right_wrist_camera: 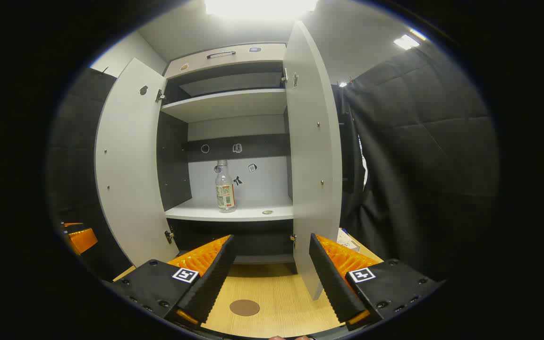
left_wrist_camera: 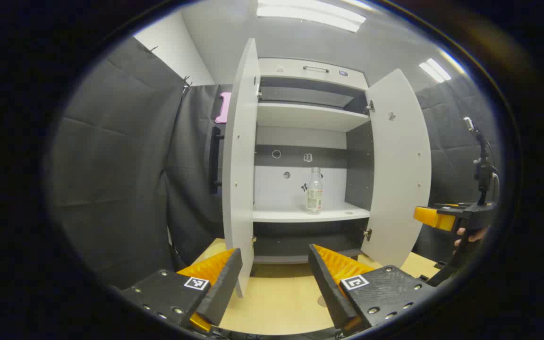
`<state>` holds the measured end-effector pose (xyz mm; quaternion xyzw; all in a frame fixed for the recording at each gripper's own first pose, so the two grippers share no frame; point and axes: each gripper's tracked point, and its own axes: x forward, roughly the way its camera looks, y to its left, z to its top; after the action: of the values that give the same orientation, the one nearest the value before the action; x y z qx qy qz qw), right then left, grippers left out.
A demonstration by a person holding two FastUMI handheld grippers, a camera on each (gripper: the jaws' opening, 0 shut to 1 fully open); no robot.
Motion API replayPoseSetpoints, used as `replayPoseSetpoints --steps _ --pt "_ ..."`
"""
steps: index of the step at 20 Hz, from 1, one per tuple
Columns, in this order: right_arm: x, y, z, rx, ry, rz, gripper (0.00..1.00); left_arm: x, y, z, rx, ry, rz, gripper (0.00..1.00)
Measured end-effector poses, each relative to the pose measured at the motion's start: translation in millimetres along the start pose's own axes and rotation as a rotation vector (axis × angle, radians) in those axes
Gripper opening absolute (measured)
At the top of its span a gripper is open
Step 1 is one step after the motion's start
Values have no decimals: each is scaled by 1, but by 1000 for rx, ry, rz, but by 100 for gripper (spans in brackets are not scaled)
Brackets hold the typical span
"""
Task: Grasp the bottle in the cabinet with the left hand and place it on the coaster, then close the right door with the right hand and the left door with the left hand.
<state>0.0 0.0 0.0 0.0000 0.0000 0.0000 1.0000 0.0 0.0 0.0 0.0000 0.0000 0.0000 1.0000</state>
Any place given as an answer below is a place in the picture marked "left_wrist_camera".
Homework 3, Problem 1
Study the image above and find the grey cabinet door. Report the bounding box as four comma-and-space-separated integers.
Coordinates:
361, 69, 432, 268
222, 38, 261, 298

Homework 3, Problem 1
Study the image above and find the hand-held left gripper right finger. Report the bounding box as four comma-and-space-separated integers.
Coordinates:
308, 244, 437, 337

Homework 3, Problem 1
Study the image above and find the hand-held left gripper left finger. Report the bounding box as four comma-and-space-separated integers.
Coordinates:
121, 248, 244, 333

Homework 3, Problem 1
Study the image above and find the clear plastic bottle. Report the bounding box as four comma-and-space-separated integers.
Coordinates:
306, 167, 323, 214

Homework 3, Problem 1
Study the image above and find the black cabinet door handle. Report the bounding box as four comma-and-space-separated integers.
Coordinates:
208, 127, 226, 194

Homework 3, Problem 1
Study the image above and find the ceiling light panel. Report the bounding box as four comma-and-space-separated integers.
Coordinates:
257, 0, 366, 33
418, 58, 452, 83

